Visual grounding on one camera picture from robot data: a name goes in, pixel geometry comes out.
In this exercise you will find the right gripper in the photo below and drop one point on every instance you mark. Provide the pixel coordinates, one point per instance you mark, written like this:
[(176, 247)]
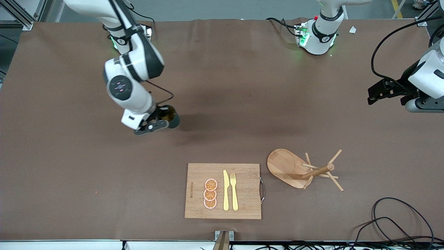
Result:
[(172, 118)]

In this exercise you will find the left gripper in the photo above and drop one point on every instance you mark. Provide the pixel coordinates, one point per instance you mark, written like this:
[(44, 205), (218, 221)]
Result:
[(405, 84)]

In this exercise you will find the dark green cup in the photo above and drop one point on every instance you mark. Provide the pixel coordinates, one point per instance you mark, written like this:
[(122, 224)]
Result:
[(175, 119)]

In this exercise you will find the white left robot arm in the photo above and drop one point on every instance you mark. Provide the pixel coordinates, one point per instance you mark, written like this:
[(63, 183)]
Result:
[(321, 38)]

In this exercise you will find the wooden cup rack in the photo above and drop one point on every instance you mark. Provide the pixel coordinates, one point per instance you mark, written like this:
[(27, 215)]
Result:
[(282, 165)]

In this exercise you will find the small white paper scrap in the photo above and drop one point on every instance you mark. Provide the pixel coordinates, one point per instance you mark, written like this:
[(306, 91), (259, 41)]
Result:
[(352, 30)]

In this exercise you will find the brown table cover sheet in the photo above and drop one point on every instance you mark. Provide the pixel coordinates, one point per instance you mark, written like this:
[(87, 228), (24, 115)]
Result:
[(242, 104)]

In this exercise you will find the orange slice toy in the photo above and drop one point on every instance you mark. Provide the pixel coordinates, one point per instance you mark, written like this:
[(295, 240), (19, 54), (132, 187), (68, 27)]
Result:
[(210, 195), (210, 203), (211, 184)]

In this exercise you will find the yellow plastic knife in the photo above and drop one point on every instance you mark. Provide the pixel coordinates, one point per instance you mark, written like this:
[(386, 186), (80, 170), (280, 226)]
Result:
[(226, 194)]

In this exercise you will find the yellow plastic fork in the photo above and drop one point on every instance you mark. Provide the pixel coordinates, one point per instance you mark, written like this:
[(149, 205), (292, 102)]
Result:
[(235, 198)]

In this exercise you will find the bamboo cutting board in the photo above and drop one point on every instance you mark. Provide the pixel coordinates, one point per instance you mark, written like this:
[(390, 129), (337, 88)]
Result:
[(246, 194)]

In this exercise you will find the aluminium frame profile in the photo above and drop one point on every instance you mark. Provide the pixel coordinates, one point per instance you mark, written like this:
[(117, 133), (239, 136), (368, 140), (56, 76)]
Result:
[(17, 15), (426, 19)]

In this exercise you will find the metal mount bracket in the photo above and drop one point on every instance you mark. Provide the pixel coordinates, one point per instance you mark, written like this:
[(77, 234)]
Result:
[(218, 234)]

